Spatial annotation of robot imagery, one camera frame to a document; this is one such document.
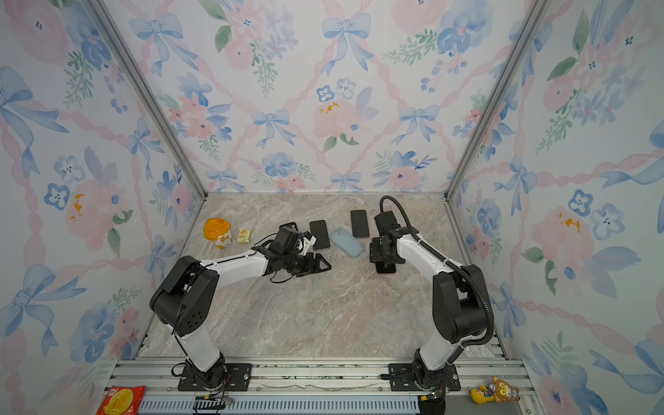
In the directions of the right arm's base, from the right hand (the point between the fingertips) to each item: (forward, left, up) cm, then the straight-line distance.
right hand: (382, 254), depth 93 cm
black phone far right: (+19, +7, -8) cm, 22 cm away
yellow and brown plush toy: (-40, -28, -4) cm, 49 cm away
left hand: (-6, +20, +1) cm, 21 cm away
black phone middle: (+16, +24, -7) cm, 30 cm away
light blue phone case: (+9, +13, -6) cm, 17 cm away
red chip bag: (-44, +73, -4) cm, 86 cm away
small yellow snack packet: (+11, +54, -4) cm, 55 cm away
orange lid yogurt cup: (+7, +60, +4) cm, 61 cm away
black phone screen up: (-5, 0, -1) cm, 5 cm away
